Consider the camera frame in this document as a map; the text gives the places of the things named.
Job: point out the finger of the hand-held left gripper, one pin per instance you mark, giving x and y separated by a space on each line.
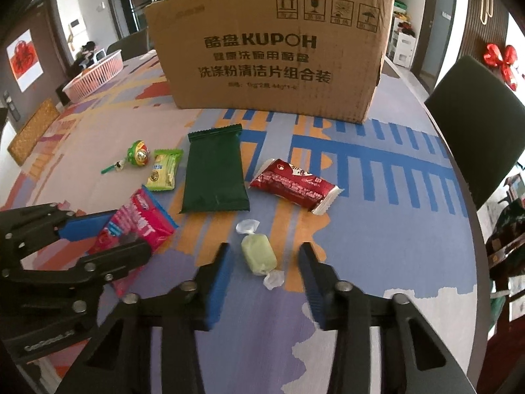
86 225
119 256

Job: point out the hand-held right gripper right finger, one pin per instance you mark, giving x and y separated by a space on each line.
313 287

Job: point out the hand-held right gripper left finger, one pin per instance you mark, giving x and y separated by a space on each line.
217 283

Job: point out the pink snack packet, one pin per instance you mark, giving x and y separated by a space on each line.
137 223

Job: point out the pale green candy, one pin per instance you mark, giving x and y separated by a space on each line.
257 254

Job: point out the brown cardboard box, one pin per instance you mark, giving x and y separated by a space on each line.
270 65

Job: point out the colourful foam puzzle mat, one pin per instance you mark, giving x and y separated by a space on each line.
369 234

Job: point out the green lollipop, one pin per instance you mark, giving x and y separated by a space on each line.
139 154

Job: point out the yellow-green snack packet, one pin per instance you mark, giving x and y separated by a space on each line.
164 169

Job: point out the red snack packet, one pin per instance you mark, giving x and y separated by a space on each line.
293 186

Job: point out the woven rattan tissue box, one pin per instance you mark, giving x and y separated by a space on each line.
35 131

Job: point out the dark green snack packet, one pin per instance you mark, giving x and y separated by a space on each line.
213 172

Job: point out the small dark brown box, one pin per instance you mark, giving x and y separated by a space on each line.
62 94

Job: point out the white slatted basket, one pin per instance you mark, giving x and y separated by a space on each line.
96 76

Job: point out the dark plush toy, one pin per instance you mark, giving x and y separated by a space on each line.
85 54

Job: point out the red paper door poster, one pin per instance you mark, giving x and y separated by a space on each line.
24 59

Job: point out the dark upholstered chair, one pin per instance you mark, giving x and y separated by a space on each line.
475 131
129 45

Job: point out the dark patterned bag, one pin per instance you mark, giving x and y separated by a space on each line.
508 246

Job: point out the brown wooden door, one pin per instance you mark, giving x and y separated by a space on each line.
45 20

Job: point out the white toy shelf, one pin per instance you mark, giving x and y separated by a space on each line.
404 45

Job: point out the dark interior door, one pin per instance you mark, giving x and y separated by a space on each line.
426 20

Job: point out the red foil balloon bunch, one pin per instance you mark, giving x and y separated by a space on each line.
498 59

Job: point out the dark wood slat panel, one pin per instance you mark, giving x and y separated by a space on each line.
475 16

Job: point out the white wall intercom panel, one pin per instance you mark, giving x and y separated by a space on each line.
74 23

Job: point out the gold loop wall ornament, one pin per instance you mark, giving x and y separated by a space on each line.
487 7

